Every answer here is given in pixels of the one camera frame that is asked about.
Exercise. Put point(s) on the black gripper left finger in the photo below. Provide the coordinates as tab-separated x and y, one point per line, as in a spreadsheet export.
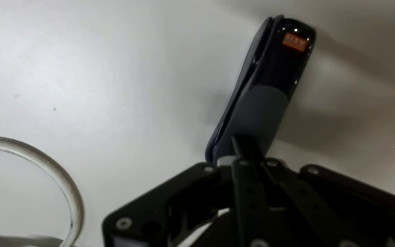
184	206

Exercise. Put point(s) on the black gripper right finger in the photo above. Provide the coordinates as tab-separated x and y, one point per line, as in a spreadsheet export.
325	211

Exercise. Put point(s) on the black stapler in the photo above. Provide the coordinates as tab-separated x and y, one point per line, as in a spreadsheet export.
263	91

